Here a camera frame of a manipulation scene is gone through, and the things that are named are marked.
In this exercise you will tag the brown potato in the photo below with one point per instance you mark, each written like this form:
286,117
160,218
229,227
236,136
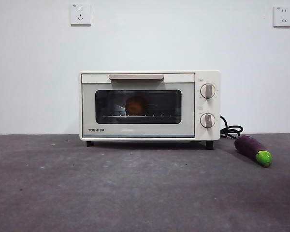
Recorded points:
135,105

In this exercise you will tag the white glass oven door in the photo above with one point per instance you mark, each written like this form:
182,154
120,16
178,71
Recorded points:
88,108

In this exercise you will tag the round beige oven knob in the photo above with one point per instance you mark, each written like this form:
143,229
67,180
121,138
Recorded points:
207,91
207,120

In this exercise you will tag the white Toshiba toaster oven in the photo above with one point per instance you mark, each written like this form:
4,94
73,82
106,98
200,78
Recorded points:
207,135

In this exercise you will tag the purple toy eggplant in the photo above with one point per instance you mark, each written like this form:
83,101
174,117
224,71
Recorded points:
247,146

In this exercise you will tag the white wall socket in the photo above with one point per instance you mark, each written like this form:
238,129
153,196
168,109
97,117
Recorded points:
81,14
283,17

